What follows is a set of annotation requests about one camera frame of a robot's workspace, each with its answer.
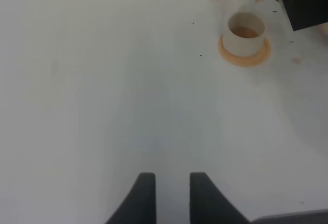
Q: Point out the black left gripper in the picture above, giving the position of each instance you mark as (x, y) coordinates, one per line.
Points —
(307, 217)

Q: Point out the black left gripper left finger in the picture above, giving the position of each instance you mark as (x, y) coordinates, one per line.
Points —
(139, 206)

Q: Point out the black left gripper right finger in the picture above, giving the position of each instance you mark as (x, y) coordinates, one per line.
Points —
(209, 205)

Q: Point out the beige teapot saucer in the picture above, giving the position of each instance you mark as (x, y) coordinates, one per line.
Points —
(323, 30)

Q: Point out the white near teacup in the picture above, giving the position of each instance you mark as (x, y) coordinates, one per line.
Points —
(244, 35)

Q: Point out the orange near coaster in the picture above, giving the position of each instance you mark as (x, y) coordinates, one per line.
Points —
(249, 61)

